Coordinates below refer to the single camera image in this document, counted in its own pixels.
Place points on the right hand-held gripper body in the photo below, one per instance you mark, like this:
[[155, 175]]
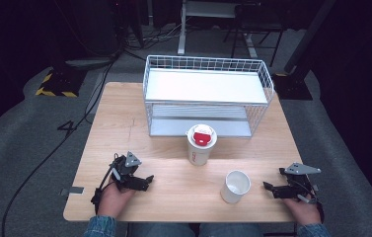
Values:
[[300, 182]]

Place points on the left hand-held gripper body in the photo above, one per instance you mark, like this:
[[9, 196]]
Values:
[[125, 169]]

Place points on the white paper cup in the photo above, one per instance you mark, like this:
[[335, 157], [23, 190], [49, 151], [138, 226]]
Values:
[[236, 187]]

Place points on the white tumbler with red lid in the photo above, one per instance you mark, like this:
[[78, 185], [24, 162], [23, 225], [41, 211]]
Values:
[[200, 149]]

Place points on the person's right hand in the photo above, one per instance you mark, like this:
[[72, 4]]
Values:
[[302, 210]]

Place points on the person's left hand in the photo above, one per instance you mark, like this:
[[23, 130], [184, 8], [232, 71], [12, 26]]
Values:
[[114, 199]]

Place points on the person's right leg in jeans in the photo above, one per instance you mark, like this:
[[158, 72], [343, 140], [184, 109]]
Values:
[[231, 231]]

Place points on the black square stand base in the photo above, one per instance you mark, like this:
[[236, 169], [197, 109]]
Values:
[[292, 87]]

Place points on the black yellow striped stand base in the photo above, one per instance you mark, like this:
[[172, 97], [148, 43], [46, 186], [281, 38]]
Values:
[[60, 84]]

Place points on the black metal chair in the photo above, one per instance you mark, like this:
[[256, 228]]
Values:
[[259, 23]]

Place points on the grey metal table bracket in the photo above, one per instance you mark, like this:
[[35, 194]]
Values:
[[315, 187]]

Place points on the black slanted stand post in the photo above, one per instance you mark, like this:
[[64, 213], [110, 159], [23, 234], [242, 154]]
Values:
[[308, 33]]

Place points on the white desk frame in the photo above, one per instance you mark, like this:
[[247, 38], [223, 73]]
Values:
[[206, 13]]

